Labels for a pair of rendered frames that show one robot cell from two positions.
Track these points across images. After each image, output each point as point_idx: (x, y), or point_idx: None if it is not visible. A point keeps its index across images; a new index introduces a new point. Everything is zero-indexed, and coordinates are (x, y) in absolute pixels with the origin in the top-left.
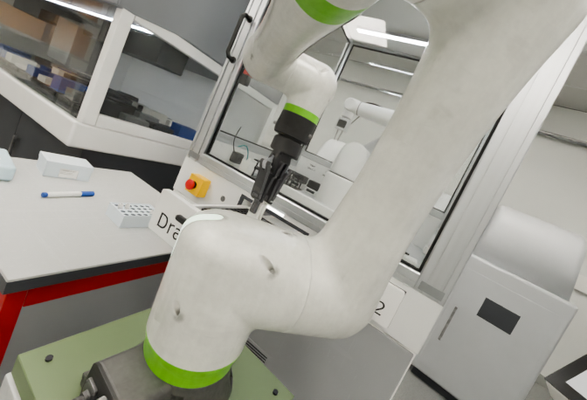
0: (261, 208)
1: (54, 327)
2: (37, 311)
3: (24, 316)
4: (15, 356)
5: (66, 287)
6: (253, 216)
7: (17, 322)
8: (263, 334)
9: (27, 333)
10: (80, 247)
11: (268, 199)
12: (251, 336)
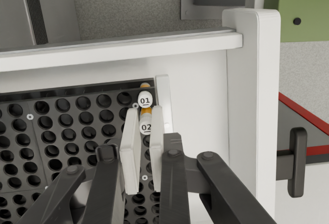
0: (158, 135)
1: (282, 130)
2: (317, 141)
3: (327, 139)
4: (297, 120)
5: (312, 153)
6: (163, 130)
7: (328, 136)
8: (19, 19)
9: (307, 130)
10: (305, 204)
11: (119, 165)
12: (30, 36)
